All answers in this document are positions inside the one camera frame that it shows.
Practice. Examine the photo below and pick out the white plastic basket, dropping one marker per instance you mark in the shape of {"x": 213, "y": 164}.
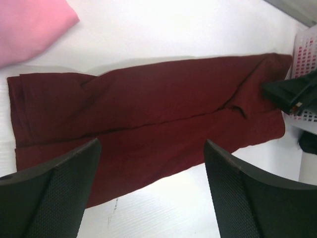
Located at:
{"x": 304, "y": 61}

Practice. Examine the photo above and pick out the black t shirt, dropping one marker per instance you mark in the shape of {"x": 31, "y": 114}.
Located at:
{"x": 308, "y": 142}

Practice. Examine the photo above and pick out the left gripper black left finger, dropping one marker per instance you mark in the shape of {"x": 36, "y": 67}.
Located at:
{"x": 48, "y": 200}

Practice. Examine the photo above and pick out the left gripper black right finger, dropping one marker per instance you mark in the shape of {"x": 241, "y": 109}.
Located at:
{"x": 252, "y": 203}

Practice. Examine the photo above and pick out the pink folded t shirt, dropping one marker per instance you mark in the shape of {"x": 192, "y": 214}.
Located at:
{"x": 29, "y": 27}

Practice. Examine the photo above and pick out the dark red t shirt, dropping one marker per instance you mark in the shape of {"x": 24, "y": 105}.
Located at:
{"x": 151, "y": 120}

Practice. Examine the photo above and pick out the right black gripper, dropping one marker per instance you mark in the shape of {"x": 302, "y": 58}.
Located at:
{"x": 295, "y": 95}

